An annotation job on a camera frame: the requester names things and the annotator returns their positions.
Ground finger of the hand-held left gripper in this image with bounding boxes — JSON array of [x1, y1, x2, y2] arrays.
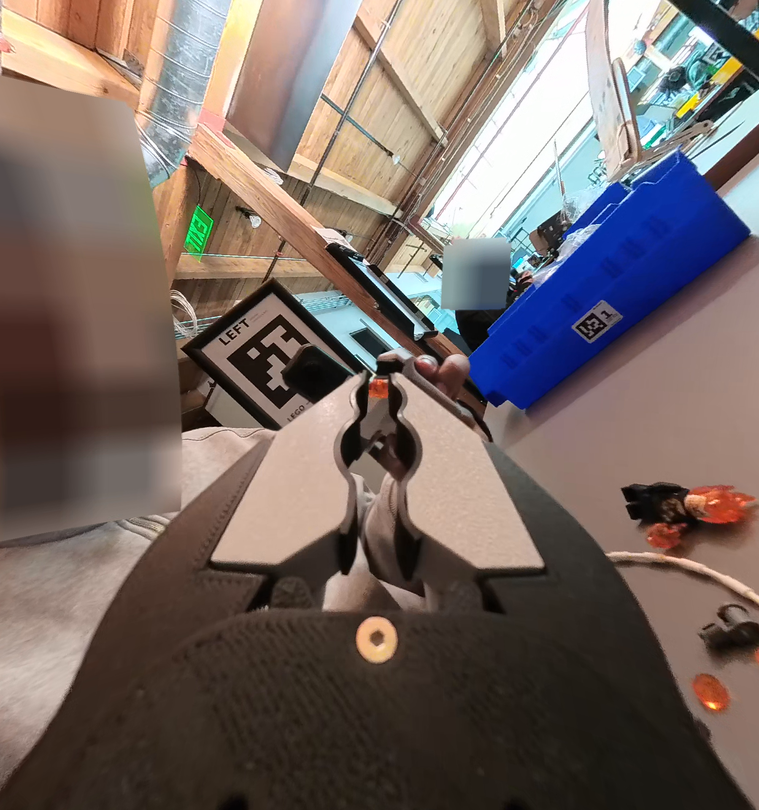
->
[[377, 350, 491, 440], [357, 471, 421, 586]]

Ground wooden board stand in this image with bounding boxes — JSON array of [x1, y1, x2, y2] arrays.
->
[[585, 0, 643, 181]]

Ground black lego piece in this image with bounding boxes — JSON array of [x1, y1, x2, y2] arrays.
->
[[699, 604, 759, 653]]

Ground white braided cable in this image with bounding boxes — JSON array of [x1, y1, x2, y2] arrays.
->
[[607, 551, 759, 627]]

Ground metal spiral air duct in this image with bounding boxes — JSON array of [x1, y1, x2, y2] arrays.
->
[[135, 0, 235, 187]]

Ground person's left hand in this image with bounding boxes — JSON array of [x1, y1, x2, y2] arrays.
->
[[416, 353, 473, 405]]

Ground white wire coil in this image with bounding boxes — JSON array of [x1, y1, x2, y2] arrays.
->
[[169, 288, 203, 343]]

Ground black monitor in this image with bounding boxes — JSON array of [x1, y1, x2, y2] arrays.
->
[[325, 240, 437, 343]]

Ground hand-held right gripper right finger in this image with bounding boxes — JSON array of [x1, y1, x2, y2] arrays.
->
[[389, 370, 546, 599]]

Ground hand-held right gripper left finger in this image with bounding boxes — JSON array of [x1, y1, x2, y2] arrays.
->
[[210, 372, 370, 577]]

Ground green exit sign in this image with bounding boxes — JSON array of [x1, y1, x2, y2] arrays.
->
[[183, 205, 216, 257]]

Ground large blue plastic bin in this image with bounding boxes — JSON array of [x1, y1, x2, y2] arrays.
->
[[468, 151, 752, 409]]

